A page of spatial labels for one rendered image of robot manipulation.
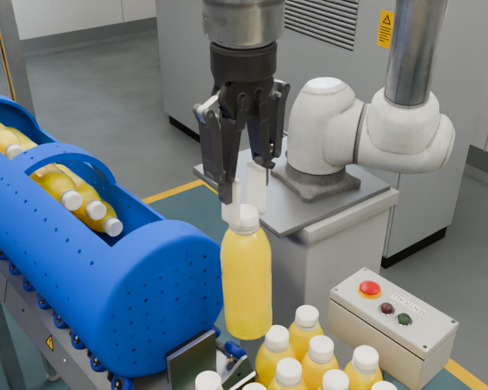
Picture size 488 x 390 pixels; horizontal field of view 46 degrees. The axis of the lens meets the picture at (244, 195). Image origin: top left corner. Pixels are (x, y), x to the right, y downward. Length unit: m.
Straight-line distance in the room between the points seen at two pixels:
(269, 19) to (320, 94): 0.78
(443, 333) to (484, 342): 1.66
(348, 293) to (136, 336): 0.38
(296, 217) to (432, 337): 0.51
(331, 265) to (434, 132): 0.43
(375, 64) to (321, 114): 1.17
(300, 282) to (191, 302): 0.51
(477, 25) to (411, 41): 1.42
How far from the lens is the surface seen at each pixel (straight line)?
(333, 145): 1.40
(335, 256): 1.51
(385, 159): 1.39
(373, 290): 1.05
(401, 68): 1.27
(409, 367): 1.02
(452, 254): 3.11
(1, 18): 2.23
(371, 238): 1.59
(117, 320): 0.96
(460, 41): 2.58
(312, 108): 1.38
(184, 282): 1.01
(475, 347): 2.64
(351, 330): 1.07
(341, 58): 2.65
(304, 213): 1.40
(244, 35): 0.61
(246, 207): 0.76
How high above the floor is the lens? 1.79
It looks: 32 degrees down
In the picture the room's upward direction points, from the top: straight up
